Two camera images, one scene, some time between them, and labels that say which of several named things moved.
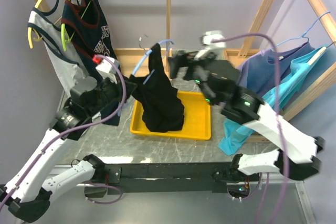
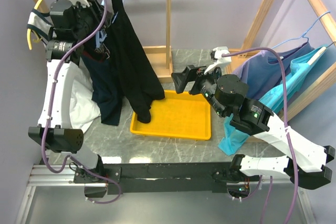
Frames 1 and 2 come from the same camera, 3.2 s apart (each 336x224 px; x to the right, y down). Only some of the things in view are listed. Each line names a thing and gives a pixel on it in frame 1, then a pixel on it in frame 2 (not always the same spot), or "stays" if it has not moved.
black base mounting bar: (171, 178) stays
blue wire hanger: (304, 34) stays
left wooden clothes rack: (127, 57) stays
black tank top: (161, 102) to (140, 80)
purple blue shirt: (257, 70) stays
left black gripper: (116, 85) to (97, 15)
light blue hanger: (144, 57) to (100, 34)
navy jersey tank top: (86, 28) stays
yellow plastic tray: (197, 124) stays
